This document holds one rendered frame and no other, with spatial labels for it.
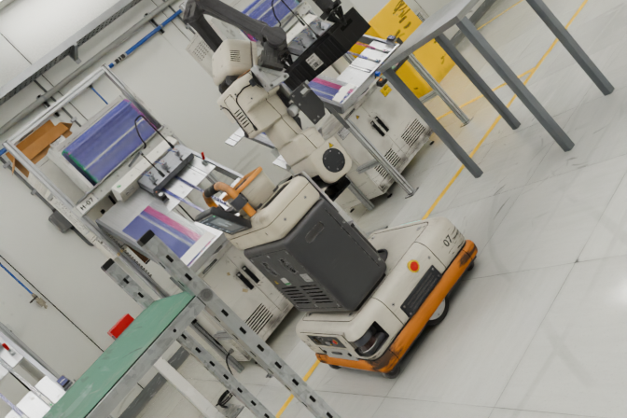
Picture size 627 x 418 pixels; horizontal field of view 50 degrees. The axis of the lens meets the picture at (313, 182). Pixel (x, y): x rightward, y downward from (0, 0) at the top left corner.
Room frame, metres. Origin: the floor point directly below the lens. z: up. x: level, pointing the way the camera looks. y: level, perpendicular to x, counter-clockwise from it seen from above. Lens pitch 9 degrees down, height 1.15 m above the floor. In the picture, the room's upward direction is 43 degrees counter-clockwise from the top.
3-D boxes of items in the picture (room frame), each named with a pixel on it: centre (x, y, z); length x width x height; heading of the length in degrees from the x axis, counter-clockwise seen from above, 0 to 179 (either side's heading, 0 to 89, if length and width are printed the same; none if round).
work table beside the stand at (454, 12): (3.26, -1.00, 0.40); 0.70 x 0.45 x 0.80; 24
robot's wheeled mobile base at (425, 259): (2.76, 0.11, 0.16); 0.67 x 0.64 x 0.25; 114
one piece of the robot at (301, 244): (2.72, 0.20, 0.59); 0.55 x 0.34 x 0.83; 24
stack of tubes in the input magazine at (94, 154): (4.09, 0.71, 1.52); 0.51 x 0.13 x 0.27; 119
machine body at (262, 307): (4.17, 0.82, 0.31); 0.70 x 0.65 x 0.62; 119
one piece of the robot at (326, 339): (2.60, 0.40, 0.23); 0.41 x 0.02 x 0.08; 24
